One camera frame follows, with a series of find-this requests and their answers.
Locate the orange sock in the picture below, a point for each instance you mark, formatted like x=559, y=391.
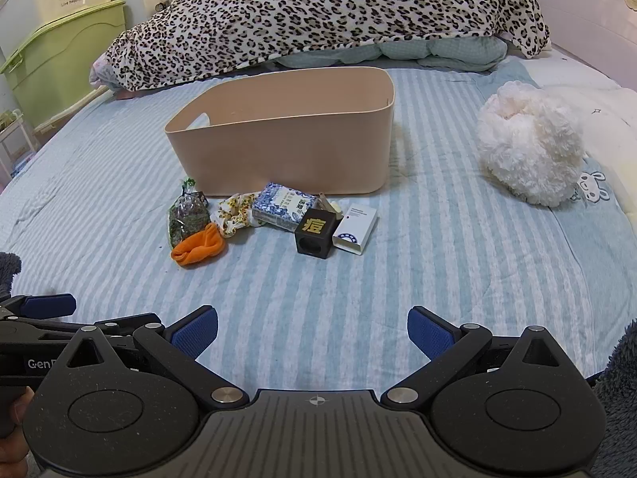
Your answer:
x=196, y=251

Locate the small brown packet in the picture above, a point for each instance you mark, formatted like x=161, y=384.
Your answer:
x=331, y=206

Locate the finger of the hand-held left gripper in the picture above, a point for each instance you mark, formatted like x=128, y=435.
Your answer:
x=129, y=319
x=47, y=305

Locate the small white cardboard box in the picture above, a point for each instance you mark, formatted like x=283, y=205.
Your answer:
x=356, y=229

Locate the white fluffy plush toy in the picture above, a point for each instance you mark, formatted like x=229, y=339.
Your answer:
x=527, y=149

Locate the person's grey fluffy clothing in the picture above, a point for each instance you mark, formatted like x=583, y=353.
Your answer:
x=619, y=398

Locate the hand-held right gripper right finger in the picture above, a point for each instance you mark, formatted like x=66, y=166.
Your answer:
x=428, y=332

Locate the leopard print blanket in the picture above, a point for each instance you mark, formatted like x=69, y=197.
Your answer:
x=323, y=10

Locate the black cube box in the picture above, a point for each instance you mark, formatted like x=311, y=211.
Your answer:
x=313, y=241

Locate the blue striped bed sheet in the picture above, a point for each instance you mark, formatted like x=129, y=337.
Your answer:
x=398, y=284

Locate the person's left forearm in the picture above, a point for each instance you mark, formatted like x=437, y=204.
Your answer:
x=7, y=274

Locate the person's left hand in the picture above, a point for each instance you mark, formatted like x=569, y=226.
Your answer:
x=12, y=445

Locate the green plastic storage box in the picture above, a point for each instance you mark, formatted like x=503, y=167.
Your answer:
x=64, y=59

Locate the beige plastic storage bin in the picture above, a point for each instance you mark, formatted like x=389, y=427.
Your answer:
x=278, y=159

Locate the small white side table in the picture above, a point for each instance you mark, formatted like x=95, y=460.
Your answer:
x=12, y=142

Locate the blue white tissue pack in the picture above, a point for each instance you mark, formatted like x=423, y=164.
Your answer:
x=278, y=206

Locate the green snack packet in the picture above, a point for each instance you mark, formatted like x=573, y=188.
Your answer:
x=186, y=218

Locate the pink pillow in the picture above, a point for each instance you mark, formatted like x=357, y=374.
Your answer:
x=99, y=75

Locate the floral yellow cloth scrunchie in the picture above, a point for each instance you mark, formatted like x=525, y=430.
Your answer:
x=231, y=215

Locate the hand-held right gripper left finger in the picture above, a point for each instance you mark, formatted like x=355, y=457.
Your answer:
x=196, y=332

